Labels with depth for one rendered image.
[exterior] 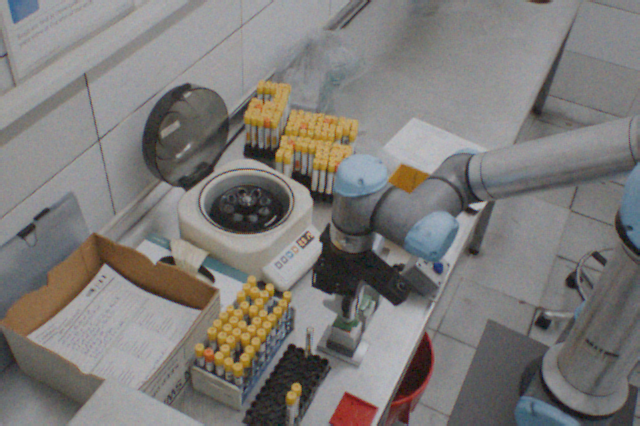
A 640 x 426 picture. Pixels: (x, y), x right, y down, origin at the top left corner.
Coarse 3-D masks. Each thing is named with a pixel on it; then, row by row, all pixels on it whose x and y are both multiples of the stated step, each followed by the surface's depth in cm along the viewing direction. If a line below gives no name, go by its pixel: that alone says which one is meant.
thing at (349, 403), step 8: (344, 392) 121; (344, 400) 120; (352, 400) 120; (360, 400) 120; (336, 408) 118; (344, 408) 119; (352, 408) 119; (360, 408) 119; (368, 408) 119; (376, 408) 119; (336, 416) 118; (344, 416) 118; (352, 416) 118; (360, 416) 118; (368, 416) 118; (336, 424) 116; (344, 424) 117; (352, 424) 117; (360, 424) 117; (368, 424) 117
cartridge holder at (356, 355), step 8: (328, 328) 130; (328, 336) 128; (360, 336) 126; (320, 344) 127; (328, 344) 126; (336, 344) 125; (360, 344) 128; (368, 344) 128; (328, 352) 127; (336, 352) 126; (344, 352) 125; (352, 352) 124; (360, 352) 126; (352, 360) 125; (360, 360) 125
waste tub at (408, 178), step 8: (400, 168) 155; (408, 168) 154; (416, 168) 153; (392, 176) 151; (400, 176) 156; (408, 176) 155; (416, 176) 154; (424, 176) 153; (400, 184) 158; (408, 184) 157; (416, 184) 156; (408, 192) 158
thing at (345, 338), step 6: (360, 324) 124; (336, 330) 123; (342, 330) 122; (354, 330) 123; (360, 330) 125; (336, 336) 124; (342, 336) 123; (348, 336) 122; (354, 336) 122; (342, 342) 124; (348, 342) 123; (354, 342) 124
